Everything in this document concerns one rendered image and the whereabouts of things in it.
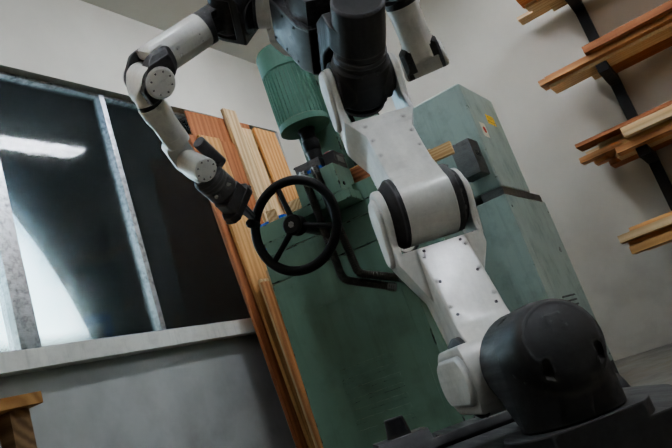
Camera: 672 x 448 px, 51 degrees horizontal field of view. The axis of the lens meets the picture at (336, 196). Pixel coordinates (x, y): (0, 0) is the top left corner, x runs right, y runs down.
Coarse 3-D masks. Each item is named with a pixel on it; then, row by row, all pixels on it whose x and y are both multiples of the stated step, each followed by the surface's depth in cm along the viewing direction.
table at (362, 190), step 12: (372, 180) 213; (348, 192) 206; (360, 192) 214; (324, 204) 208; (348, 204) 213; (312, 216) 212; (324, 216) 217; (264, 228) 226; (276, 228) 225; (264, 240) 226
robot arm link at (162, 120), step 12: (132, 72) 169; (144, 72) 166; (132, 84) 169; (144, 84) 165; (132, 96) 170; (144, 96) 167; (144, 108) 170; (156, 108) 171; (168, 108) 173; (156, 120) 172; (168, 120) 174; (156, 132) 176; (168, 132) 175; (180, 132) 177
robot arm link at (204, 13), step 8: (208, 0) 175; (216, 0) 173; (200, 8) 177; (208, 8) 176; (216, 8) 175; (224, 8) 175; (200, 16) 174; (208, 16) 174; (216, 16) 177; (224, 16) 177; (208, 24) 174; (216, 24) 178; (224, 24) 179; (232, 24) 179; (216, 32) 175; (224, 32) 181; (232, 32) 181; (216, 40) 177
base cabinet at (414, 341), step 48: (288, 288) 220; (336, 288) 214; (288, 336) 219; (336, 336) 212; (384, 336) 206; (432, 336) 200; (336, 384) 210; (384, 384) 204; (432, 384) 198; (336, 432) 208; (384, 432) 202; (432, 432) 197
